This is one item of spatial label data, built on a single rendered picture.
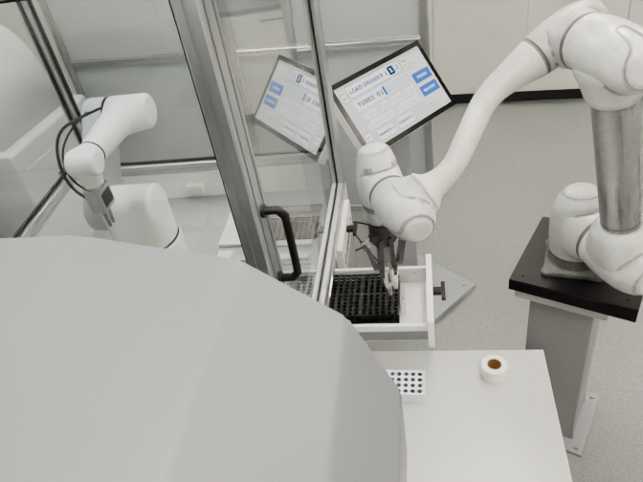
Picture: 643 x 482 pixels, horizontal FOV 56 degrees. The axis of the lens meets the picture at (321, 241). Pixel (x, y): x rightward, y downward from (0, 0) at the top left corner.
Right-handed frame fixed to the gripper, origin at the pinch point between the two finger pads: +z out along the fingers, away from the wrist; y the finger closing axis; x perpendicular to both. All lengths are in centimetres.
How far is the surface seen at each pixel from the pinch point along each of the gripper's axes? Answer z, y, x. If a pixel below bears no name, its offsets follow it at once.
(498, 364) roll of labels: 22.5, 22.7, -22.2
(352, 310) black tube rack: 10.3, -11.6, 0.9
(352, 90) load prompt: -16, 15, 89
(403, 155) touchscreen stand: 21, 34, 94
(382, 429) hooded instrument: -54, -22, -83
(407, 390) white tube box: 21.6, -3.9, -22.9
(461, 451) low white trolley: 24.7, 3.5, -42.7
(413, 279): 15.8, 10.7, 12.3
